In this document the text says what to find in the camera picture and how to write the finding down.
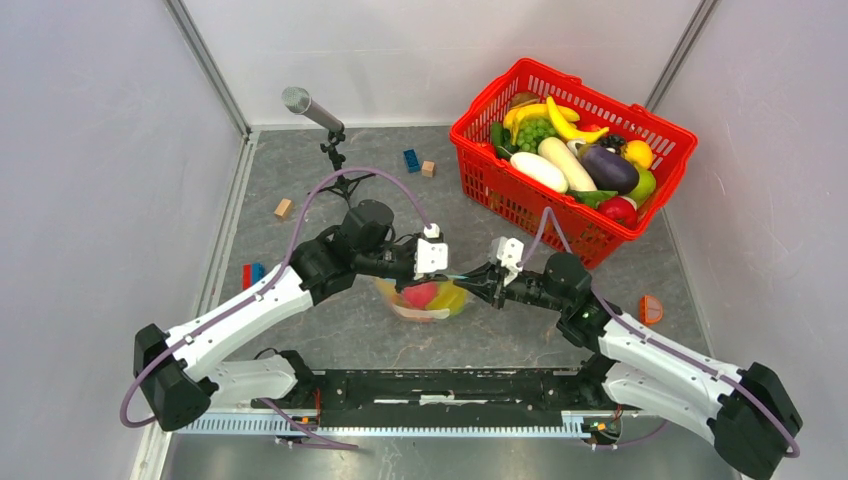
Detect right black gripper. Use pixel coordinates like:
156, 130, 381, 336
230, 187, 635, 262
453, 260, 568, 313

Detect clear zip top bag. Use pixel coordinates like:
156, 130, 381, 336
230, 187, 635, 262
374, 278, 468, 323

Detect red apple toy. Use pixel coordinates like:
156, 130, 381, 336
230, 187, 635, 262
401, 282, 439, 310

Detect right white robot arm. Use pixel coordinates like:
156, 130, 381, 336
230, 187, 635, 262
456, 253, 803, 479

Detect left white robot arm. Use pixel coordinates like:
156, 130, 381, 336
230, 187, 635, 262
120, 200, 448, 432

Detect black tripod stand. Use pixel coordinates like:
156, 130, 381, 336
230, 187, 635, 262
309, 129, 375, 207

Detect small wooden cube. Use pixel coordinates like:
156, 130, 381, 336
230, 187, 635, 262
421, 161, 436, 178

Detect blue toy brick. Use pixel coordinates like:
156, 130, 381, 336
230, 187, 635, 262
403, 149, 422, 173

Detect red plastic basket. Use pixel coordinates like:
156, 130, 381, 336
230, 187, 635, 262
450, 58, 698, 268

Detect wooden block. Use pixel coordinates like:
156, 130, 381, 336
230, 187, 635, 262
274, 198, 293, 220

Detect white cucumber toy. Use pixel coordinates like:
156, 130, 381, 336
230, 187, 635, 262
509, 151, 569, 194

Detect white radish toy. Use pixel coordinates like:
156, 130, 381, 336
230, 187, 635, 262
537, 137, 598, 192

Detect red and blue bricks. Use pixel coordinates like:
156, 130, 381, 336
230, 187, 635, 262
242, 262, 266, 290

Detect red tomato toy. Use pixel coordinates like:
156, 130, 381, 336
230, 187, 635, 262
596, 196, 638, 228

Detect green grapes toy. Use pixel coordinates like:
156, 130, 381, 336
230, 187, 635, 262
513, 117, 557, 153

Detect orange slice toy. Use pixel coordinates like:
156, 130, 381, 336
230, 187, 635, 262
639, 295, 664, 326

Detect purple eggplant toy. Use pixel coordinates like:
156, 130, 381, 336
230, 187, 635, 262
578, 144, 640, 195

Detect yellow banana bunch toy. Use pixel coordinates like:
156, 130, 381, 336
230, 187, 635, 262
501, 103, 581, 137

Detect green pear toy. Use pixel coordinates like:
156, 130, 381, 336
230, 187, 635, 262
627, 166, 657, 208

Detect grey microphone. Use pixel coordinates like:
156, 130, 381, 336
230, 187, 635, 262
281, 86, 344, 133

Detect small yellow orange toy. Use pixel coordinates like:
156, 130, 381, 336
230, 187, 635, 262
621, 140, 655, 170

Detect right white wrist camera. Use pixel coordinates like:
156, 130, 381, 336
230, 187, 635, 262
489, 236, 524, 286

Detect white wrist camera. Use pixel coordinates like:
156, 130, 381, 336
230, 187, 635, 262
414, 223, 449, 280
489, 236, 524, 286

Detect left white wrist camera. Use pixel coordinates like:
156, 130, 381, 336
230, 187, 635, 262
414, 223, 449, 280

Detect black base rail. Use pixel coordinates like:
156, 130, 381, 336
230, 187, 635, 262
274, 368, 620, 428

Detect white cable duct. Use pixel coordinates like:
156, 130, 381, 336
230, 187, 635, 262
178, 412, 590, 439

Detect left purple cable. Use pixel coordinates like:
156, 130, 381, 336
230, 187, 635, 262
119, 166, 439, 454

